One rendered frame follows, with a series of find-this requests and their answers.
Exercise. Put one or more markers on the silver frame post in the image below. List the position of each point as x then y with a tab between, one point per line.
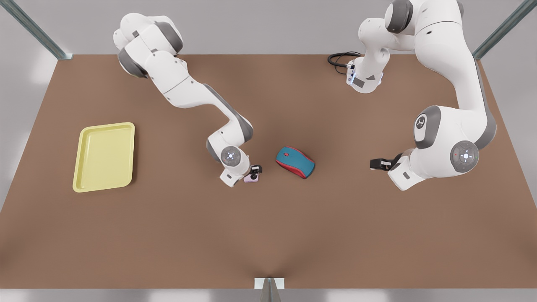
269	290
35	30
503	29

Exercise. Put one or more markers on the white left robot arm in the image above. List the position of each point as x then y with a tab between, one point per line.
453	84

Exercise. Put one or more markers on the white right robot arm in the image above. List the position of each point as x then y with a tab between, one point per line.
176	79

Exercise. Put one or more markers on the teal and red computer mouse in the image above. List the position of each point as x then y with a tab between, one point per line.
295	162

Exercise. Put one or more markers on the small pink box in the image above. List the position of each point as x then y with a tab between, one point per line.
251	179

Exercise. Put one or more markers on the yellow rectangular tray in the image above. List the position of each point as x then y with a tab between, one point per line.
104	157

